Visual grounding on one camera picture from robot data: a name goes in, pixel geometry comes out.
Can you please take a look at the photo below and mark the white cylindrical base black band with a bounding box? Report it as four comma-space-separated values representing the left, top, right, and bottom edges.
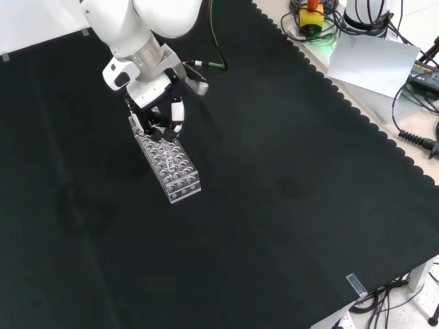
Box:
342, 0, 396, 39

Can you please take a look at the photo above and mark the black cable with ribbed plug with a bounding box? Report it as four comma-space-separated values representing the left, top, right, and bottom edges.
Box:
390, 80, 439, 161

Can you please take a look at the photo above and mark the green cable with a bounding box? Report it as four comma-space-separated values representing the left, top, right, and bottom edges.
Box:
187, 0, 229, 71

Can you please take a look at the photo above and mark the pale board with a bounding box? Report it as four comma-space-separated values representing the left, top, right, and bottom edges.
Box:
325, 33, 421, 99

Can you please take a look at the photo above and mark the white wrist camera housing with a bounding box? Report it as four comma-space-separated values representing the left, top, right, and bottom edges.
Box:
102, 57, 140, 92

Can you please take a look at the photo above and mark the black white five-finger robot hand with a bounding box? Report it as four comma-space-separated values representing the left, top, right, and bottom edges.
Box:
123, 70, 188, 144

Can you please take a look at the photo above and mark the black bench cloth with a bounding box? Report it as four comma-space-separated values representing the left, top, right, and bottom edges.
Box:
0, 0, 439, 329

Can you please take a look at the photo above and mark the clear glass test tube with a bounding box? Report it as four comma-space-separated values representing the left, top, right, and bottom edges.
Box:
162, 139, 174, 165

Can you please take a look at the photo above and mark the black power supply box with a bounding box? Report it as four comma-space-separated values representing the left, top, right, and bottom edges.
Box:
407, 60, 439, 93

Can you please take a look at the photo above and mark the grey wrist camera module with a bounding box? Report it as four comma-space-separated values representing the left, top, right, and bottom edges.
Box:
183, 64, 209, 97

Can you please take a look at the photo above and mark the yellow stop button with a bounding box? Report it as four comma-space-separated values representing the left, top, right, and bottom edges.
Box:
298, 0, 324, 35

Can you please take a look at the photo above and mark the white table leg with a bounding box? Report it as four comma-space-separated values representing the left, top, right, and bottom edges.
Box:
408, 254, 439, 293

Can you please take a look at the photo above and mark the black tripod leg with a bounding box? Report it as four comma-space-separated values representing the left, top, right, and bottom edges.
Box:
416, 33, 439, 69

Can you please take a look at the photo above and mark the clear plastic test tube rack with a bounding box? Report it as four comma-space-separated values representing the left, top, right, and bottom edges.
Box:
128, 115, 202, 205

